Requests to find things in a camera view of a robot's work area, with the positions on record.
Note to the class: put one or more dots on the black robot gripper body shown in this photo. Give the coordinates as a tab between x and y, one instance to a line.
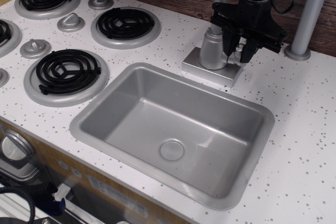
252	19

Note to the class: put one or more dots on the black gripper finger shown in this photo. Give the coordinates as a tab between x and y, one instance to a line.
231	38
251	47

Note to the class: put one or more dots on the silver faucet lever handle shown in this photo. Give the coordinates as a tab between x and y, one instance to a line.
236	55

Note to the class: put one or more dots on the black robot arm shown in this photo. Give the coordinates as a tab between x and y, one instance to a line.
249	19

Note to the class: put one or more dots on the silver toy faucet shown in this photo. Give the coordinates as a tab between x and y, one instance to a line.
209	62

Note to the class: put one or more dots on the grey support pole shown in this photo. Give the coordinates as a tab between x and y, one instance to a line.
299	50

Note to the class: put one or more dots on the grey plastic sink basin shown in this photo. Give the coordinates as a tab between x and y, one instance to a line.
201	142

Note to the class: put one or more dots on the back right stove burner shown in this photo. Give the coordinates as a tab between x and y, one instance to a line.
125	28

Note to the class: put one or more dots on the silver stove knob top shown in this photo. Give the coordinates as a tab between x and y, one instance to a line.
100	4

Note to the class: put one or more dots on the silver stove knob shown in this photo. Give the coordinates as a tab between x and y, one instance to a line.
71	23
100	4
35	48

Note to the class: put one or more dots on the silver stove knob middle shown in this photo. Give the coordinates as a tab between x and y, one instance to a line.
71	23

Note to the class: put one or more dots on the front right stove burner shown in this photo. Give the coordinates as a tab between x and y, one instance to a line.
66	78

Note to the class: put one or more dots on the back left stove burner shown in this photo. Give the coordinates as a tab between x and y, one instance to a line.
44	9

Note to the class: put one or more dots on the silver stove knob lower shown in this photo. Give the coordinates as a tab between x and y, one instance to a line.
35	48

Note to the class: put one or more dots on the left edge stove burner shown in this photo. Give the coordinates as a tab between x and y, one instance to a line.
11	36

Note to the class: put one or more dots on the silver stove knob edge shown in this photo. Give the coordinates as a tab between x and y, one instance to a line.
4	77

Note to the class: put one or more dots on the silver oven door handle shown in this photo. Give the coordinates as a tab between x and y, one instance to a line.
15	149

